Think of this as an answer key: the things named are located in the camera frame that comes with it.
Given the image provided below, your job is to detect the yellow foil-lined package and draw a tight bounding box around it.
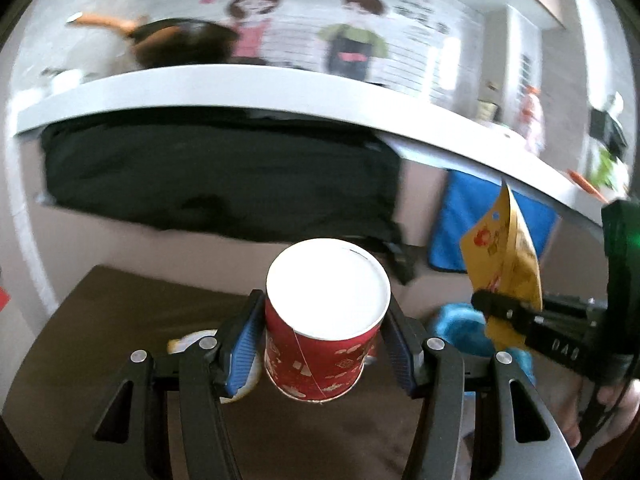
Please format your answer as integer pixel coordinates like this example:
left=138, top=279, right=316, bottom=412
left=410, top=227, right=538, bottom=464
left=458, top=179, right=545, bottom=352

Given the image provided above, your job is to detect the red paper cup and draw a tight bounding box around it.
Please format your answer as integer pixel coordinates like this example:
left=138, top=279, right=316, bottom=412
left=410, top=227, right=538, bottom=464
left=264, top=238, right=392, bottom=404

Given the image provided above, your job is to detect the person hand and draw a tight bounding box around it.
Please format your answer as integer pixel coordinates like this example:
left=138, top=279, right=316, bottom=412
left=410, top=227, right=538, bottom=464
left=554, top=378, right=639, bottom=450

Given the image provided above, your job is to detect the crumpled white tissue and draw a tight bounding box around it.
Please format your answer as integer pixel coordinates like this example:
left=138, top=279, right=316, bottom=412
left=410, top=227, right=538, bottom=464
left=166, top=327, right=264, bottom=404

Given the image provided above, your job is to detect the blue towel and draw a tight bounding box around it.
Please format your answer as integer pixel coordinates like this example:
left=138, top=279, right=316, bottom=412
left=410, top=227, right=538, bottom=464
left=426, top=169, right=559, bottom=276

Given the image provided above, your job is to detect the white countertop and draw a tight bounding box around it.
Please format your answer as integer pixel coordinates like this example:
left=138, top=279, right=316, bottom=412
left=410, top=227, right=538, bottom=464
left=9, top=65, right=602, bottom=229

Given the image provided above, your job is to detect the black cloth bag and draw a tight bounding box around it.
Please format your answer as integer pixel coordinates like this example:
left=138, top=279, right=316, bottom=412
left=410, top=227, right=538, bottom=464
left=40, top=108, right=414, bottom=283

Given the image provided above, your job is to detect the black frying pan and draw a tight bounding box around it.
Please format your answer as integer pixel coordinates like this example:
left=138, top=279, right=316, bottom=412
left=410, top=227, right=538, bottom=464
left=66, top=12, right=239, bottom=70

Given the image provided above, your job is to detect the cartoon wall poster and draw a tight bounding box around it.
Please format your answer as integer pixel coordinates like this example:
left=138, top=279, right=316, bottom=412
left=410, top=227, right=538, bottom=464
left=200, top=0, right=483, bottom=116

